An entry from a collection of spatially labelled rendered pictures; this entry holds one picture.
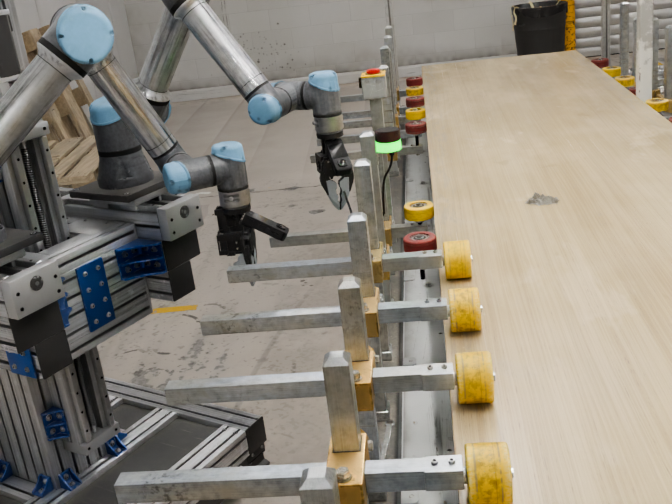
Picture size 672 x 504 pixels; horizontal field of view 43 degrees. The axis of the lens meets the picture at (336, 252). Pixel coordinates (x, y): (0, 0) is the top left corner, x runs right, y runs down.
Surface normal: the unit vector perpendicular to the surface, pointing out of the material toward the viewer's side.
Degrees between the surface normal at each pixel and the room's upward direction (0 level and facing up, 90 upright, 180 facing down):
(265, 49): 90
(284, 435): 0
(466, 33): 90
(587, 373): 0
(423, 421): 0
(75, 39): 85
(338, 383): 90
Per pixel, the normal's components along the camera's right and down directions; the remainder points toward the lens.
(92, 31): 0.49, 0.18
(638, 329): -0.11, -0.93
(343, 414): -0.08, 0.36
